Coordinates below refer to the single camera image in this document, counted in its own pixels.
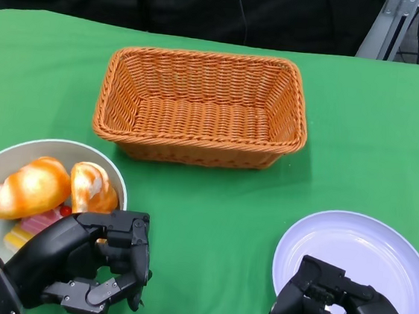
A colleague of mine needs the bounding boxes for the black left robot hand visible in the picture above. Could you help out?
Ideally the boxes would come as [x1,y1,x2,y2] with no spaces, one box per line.
[1,198,160,314]

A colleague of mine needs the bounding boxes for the magenta pink cake slice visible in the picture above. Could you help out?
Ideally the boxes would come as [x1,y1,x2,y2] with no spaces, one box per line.
[19,209,65,236]

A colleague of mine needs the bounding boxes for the yellow cake slice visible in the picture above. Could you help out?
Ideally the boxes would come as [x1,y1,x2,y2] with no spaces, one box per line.
[2,228,34,251]

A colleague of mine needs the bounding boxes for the orange white twisted bread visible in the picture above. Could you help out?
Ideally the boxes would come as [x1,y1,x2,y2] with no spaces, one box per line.
[66,160,123,219]
[0,152,74,227]

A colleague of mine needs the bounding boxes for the pale green bowl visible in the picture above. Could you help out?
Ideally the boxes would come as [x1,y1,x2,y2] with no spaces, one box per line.
[0,132,136,274]

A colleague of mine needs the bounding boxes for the lavender plate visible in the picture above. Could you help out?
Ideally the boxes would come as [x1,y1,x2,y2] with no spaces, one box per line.
[266,204,419,314]

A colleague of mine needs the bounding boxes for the orange wicker basket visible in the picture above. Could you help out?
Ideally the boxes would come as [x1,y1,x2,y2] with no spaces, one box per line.
[89,39,315,178]

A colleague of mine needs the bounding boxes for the green tablecloth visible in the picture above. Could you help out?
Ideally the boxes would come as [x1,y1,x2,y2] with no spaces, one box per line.
[0,5,419,314]

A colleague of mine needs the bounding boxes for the thin black hanging cable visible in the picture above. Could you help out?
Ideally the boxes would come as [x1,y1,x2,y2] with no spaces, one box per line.
[230,0,252,45]

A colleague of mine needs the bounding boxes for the grey metal frame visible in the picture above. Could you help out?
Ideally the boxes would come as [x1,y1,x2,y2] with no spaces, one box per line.
[354,0,419,66]

